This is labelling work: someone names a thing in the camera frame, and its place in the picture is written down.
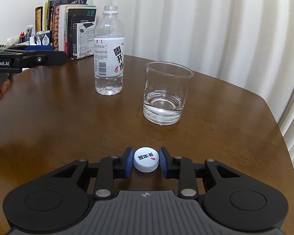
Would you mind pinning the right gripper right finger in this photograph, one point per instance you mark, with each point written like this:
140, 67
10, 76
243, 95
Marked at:
187, 172

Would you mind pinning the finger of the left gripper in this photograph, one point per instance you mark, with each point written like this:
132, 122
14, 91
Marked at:
56, 58

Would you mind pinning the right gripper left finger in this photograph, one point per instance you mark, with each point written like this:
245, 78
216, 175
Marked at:
80, 172

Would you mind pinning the white bottle cap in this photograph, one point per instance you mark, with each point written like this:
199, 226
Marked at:
146, 159

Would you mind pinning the clear plastic water bottle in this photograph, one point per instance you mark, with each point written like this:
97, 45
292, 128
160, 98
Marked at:
109, 47

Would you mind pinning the blue white eye-drop box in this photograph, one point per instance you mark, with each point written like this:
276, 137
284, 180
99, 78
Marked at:
43, 38

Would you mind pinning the pen holder with pens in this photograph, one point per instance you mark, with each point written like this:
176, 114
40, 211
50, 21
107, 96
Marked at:
25, 36

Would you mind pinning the white black product box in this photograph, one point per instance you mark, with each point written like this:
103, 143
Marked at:
83, 40

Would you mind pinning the row of standing books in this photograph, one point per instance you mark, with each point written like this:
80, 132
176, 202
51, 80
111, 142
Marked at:
58, 16

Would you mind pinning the clear drinking glass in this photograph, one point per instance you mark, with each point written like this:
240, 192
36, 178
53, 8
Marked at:
165, 91

